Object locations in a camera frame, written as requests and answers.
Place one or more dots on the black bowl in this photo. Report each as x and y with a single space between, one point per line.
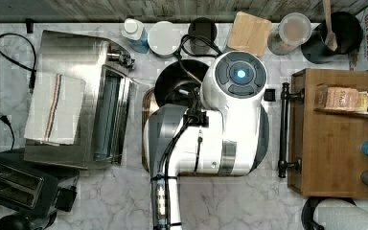
174 85

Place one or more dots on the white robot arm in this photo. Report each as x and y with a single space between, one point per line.
234 85

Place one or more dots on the stainless steel toaster oven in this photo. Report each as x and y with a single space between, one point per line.
104 65

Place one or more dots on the white round lid canister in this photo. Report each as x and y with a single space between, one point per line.
164 39

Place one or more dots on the dark grey round canister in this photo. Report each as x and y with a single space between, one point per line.
203 27

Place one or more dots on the white bottle blue label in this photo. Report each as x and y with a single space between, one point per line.
135 33

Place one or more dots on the striped white dish towel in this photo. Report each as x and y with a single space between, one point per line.
55 109

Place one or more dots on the pink tea bag packets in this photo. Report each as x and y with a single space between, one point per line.
336 98

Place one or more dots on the wooden spoon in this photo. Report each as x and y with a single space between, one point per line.
330 39

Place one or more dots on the bamboo tea bag organizer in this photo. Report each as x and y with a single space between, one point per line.
341 112

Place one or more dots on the white paper towel roll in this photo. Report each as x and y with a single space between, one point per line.
338 214

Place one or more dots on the black utensil crock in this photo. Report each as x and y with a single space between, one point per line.
348 35

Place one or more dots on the black two-slot toaster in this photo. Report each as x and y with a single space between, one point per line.
25 189

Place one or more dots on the black bread box handle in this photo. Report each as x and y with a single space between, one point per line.
286 97

